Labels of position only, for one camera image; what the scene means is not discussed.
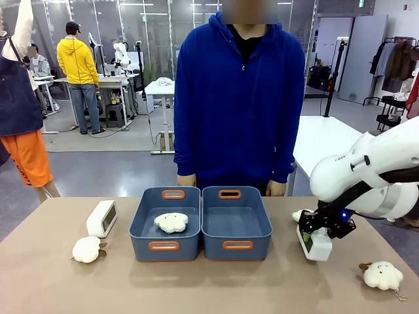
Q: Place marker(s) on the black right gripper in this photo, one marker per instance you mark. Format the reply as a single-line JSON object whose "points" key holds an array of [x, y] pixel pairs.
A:
{"points": [[337, 224]]}

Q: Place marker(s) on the white digital clock green display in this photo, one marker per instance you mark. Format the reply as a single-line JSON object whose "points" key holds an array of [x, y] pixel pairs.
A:
{"points": [[316, 245]]}

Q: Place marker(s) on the person's right forearm blue sleeve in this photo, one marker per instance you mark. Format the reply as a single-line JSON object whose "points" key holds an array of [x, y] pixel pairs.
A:
{"points": [[185, 144]]}

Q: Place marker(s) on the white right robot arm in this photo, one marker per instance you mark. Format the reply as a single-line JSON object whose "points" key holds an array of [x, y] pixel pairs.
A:
{"points": [[366, 170]]}

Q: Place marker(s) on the person's left forearm blue sleeve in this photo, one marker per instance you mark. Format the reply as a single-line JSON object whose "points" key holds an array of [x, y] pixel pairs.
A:
{"points": [[284, 150]]}

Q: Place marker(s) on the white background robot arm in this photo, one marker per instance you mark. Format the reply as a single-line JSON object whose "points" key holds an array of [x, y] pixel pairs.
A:
{"points": [[120, 55]]}

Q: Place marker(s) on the white digital clock dark display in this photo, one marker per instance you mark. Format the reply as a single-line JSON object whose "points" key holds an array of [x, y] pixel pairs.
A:
{"points": [[102, 219]]}

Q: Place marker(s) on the person's left hand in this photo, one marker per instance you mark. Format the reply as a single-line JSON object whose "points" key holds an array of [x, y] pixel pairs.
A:
{"points": [[276, 189]]}

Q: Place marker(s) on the person's right hand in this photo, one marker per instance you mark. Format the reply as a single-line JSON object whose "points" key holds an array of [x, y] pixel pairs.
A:
{"points": [[187, 180]]}

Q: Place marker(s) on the white plush sheep smiling face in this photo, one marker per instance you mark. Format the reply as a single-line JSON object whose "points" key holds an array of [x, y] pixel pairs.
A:
{"points": [[382, 275]]}

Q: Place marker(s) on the white side table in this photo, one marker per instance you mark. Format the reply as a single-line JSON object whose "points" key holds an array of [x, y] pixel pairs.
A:
{"points": [[324, 140]]}

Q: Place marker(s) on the black utility cart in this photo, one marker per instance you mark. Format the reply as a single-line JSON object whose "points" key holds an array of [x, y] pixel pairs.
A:
{"points": [[391, 111]]}

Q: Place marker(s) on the black tripod stand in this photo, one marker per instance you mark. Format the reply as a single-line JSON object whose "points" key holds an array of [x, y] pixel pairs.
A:
{"points": [[333, 78]]}

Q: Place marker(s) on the person in blue hoodie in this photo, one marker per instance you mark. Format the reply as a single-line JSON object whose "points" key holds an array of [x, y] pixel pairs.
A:
{"points": [[237, 98]]}

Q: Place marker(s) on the black clothes rack with garments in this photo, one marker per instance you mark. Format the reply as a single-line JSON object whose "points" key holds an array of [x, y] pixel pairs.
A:
{"points": [[394, 62]]}

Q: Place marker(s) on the white standing desk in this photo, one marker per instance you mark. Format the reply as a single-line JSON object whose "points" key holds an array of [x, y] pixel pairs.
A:
{"points": [[162, 98]]}

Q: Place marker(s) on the grey step stool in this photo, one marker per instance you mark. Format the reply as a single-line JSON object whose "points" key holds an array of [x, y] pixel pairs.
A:
{"points": [[115, 115]]}

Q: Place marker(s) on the white plush sheep brown ears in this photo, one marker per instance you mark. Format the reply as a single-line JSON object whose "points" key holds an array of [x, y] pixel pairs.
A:
{"points": [[85, 249]]}

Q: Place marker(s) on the white workbench desk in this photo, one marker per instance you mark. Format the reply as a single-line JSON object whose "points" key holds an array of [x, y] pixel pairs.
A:
{"points": [[108, 91]]}

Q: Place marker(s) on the person in yellow hoodie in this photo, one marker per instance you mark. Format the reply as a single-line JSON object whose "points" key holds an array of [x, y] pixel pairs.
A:
{"points": [[80, 78]]}

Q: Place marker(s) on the seated person grey top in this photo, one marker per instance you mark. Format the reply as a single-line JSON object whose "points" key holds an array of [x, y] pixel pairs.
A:
{"points": [[39, 70]]}

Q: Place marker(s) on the mannequin apron orange shorts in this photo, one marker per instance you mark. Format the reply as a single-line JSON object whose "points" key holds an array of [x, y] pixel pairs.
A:
{"points": [[19, 108]]}

